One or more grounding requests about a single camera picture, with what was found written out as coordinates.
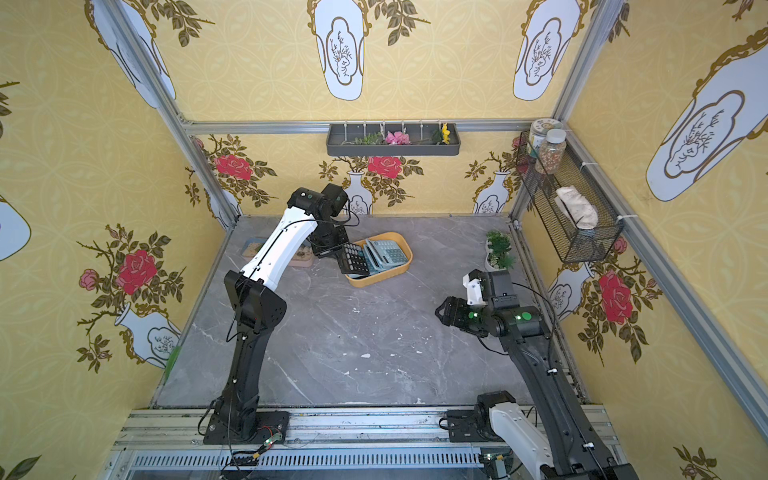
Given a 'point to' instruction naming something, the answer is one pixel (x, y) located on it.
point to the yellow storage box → (366, 280)
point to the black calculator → (352, 260)
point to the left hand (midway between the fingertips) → (332, 251)
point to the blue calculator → (381, 254)
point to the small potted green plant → (498, 252)
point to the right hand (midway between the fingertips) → (450, 311)
